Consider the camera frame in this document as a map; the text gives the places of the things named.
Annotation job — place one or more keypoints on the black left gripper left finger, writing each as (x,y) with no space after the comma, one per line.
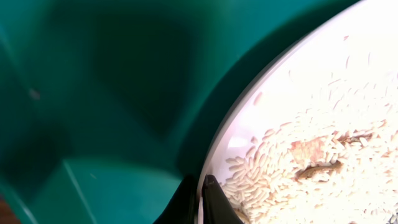
(181,208)

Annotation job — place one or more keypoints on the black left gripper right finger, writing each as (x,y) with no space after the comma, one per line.
(216,207)

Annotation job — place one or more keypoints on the pink plate with food scraps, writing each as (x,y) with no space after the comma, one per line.
(314,140)

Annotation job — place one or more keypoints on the teal serving tray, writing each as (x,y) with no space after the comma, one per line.
(107,105)

